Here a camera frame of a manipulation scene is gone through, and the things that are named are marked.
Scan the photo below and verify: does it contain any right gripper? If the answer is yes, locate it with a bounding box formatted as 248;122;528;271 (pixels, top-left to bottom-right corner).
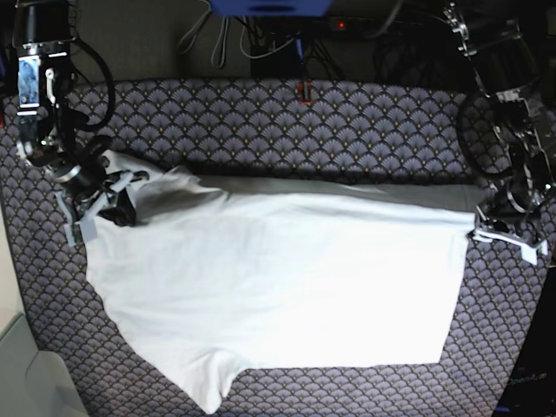
54;152;149;246

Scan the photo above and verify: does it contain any white cable loop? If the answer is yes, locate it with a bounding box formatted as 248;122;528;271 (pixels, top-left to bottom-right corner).
210;17;229;69

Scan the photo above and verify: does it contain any black power strip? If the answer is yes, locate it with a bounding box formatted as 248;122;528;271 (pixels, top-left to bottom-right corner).
323;15;425;42

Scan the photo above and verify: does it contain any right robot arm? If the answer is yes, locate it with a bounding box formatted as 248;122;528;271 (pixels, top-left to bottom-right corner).
12;1;148;246

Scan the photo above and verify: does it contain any blue box at top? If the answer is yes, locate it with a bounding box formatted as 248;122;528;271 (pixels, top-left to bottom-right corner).
209;0;332;17

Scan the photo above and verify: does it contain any red clip on cloth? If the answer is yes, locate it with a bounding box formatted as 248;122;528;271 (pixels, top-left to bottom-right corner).
298;83;312;105

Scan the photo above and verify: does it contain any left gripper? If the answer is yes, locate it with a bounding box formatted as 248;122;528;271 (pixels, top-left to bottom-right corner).
471;177;552;264

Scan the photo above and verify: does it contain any white T-shirt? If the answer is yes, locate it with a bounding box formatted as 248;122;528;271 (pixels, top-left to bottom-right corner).
86;151;482;414

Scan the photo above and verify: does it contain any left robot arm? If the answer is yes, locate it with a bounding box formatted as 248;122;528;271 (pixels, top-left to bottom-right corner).
444;1;555;264

